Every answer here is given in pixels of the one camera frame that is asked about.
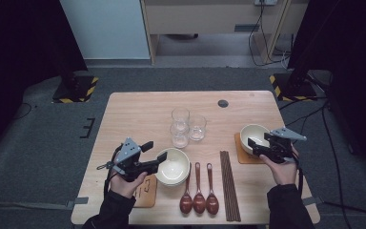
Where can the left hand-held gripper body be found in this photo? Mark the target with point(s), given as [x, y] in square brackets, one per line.
[128, 165]

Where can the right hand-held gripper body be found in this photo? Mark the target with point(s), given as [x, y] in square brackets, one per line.
[281, 151]

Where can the cream ceramic bowl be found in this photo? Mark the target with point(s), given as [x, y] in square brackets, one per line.
[174, 168]
[179, 184]
[255, 132]

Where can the wooden slotted trivet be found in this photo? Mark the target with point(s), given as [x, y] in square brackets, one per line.
[147, 197]
[239, 159]

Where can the row of dark chopsticks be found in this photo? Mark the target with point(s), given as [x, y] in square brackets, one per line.
[229, 184]

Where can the reddish brown wooden spoon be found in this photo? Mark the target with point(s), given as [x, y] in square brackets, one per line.
[186, 203]
[212, 204]
[199, 203]

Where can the person's right hand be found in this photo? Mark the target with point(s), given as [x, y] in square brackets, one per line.
[284, 173]

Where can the person's left hand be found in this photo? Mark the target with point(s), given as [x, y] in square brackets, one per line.
[125, 189]

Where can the clear drinking glass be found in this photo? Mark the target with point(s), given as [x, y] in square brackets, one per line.
[179, 138]
[197, 129]
[180, 115]

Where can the black stand with striped base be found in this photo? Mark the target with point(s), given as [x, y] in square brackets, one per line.
[74, 90]
[294, 89]

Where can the grey tape strip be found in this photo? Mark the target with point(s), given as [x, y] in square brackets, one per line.
[77, 202]
[314, 200]

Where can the black curtain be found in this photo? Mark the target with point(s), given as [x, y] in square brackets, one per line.
[346, 47]

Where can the white cabinet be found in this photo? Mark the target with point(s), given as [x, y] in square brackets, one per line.
[108, 28]

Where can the white power strip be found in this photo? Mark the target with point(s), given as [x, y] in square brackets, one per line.
[266, 2]

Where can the light wooden desk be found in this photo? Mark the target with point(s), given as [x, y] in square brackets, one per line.
[203, 19]

